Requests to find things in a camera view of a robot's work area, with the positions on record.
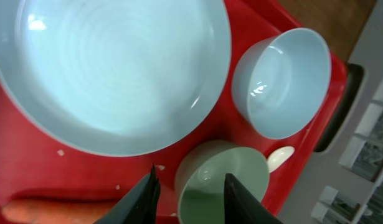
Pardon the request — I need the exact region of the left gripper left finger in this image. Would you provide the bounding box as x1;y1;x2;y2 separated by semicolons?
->
94;165;161;224

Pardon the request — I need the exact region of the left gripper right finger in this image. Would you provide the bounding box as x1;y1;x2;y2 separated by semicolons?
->
224;173;283;224

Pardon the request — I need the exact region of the light green bowl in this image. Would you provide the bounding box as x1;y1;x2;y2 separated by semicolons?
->
174;140;270;224

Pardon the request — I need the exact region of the light blue bowl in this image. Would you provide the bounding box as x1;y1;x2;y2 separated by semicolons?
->
231;28;331;139

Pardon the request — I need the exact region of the grey dishwasher rack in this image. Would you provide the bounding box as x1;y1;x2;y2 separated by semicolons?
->
278;0;383;223

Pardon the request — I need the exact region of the white plastic spoon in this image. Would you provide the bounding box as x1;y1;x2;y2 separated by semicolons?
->
267;146;295;173

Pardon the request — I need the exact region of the orange carrot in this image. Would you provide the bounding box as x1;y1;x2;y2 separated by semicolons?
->
1;199;115;224

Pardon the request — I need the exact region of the red serving tray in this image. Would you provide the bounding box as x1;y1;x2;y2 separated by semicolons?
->
0;0;348;224

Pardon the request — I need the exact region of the light blue plate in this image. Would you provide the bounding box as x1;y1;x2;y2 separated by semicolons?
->
0;0;232;157

